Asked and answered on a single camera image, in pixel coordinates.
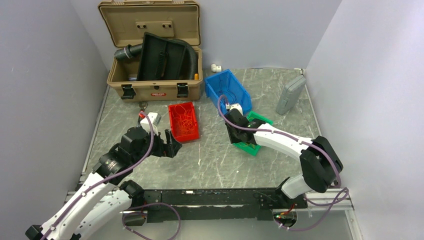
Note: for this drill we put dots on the black tray insert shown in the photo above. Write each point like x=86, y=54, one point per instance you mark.
x=160, y=58

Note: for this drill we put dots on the green plastic bin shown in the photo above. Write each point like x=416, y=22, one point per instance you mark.
x=248, y=147

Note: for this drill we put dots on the blue plastic bin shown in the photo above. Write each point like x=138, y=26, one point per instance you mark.
x=226, y=83

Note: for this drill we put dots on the grey plastic case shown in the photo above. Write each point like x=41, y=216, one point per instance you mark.
x=290, y=95

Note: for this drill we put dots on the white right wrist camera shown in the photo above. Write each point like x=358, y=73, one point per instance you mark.
x=234, y=106

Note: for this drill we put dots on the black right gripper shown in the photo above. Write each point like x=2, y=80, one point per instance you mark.
x=233, y=139

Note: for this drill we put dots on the tan open toolbox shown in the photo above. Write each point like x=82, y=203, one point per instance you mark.
x=127, y=21

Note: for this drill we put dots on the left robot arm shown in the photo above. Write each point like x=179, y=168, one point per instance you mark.
x=104, y=192

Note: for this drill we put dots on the red plastic bin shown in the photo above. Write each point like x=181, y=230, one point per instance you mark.
x=183, y=122

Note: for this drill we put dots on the white pipe elbow fitting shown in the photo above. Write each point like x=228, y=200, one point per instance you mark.
x=215, y=68

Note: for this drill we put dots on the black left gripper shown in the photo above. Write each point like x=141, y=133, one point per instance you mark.
x=169, y=149

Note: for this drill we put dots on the silver combination wrench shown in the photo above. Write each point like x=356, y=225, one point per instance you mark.
x=143, y=105

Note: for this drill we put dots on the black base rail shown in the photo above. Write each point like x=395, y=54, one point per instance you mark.
x=261, y=204

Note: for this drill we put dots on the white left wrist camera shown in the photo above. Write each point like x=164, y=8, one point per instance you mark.
x=149, y=121

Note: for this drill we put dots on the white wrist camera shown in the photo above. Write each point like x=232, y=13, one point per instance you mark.
x=234, y=106
x=149, y=121

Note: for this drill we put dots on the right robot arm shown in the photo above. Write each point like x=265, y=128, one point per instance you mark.
x=320, y=165

